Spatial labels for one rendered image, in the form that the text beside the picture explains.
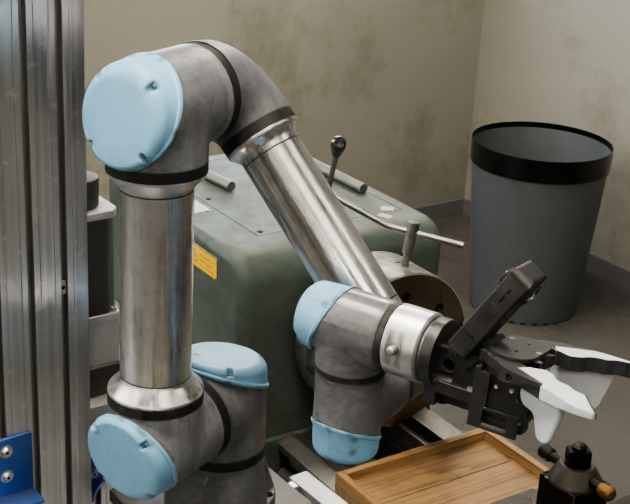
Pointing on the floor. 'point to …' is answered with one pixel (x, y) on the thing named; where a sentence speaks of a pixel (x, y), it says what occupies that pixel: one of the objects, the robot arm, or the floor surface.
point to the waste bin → (535, 210)
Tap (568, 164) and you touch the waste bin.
